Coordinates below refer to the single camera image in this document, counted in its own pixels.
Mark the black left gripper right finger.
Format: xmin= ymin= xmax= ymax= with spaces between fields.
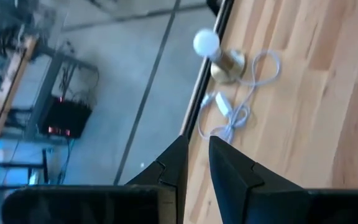
xmin=208 ymin=135 xmax=303 ymax=224

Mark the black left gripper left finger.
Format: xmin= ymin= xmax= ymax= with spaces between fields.
xmin=125 ymin=134 xmax=190 ymax=224

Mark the brass lamp with white bulb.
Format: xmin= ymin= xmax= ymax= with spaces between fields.
xmin=192 ymin=28 xmax=247 ymax=85

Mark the black computer box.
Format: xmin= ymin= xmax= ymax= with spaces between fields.
xmin=40 ymin=95 xmax=93 ymax=139

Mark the wooden background table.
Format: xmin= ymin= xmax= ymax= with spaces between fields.
xmin=0 ymin=35 xmax=40 ymax=140

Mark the white usb cable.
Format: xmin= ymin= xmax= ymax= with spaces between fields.
xmin=196 ymin=49 xmax=282 ymax=145

